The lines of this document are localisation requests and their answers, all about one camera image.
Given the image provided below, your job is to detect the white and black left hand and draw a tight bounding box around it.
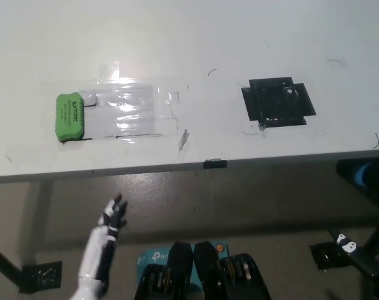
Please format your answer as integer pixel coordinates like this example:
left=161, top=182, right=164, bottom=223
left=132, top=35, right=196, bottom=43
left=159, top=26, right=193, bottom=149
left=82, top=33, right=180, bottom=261
left=69, top=194, right=128, bottom=300

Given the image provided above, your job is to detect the black and white right hand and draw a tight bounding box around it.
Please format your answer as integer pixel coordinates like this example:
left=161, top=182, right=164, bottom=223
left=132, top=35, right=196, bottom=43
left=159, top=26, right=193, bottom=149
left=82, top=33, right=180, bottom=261
left=329, top=218, right=379, bottom=279

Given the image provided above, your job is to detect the green whiteboard eraser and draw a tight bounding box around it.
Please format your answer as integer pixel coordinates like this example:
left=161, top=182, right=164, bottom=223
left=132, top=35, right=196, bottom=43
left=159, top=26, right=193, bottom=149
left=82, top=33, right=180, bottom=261
left=55, top=91, right=86, bottom=143

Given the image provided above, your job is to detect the black floor tape patch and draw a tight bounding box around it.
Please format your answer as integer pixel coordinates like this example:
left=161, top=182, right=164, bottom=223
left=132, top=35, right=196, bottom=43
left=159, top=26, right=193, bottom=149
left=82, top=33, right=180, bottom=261
left=309, top=241, right=350, bottom=271
left=19, top=261, right=63, bottom=294

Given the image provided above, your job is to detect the teal router box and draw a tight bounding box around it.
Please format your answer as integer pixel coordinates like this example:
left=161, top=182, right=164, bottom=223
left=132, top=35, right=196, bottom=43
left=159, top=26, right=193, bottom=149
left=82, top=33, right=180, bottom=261
left=136, top=242, right=230, bottom=286

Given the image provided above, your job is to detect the black and blue object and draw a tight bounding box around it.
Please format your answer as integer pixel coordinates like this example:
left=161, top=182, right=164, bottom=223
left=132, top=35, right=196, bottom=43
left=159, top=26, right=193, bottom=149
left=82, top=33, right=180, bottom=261
left=335, top=158, right=379, bottom=196

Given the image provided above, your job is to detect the small black tape strip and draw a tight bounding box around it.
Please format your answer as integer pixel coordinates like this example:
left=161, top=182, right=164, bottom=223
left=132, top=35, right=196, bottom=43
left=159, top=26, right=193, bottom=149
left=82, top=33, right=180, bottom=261
left=203, top=158, right=228, bottom=170

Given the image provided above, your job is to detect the clear tape patch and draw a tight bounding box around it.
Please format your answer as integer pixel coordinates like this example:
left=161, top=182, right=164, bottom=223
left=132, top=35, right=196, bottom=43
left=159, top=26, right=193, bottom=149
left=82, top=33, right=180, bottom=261
left=39, top=61, right=190, bottom=148

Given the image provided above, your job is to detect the black square tape patch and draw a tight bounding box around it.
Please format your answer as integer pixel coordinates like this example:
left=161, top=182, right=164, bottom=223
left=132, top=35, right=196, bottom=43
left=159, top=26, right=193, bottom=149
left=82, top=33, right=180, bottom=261
left=241, top=76, right=316, bottom=128

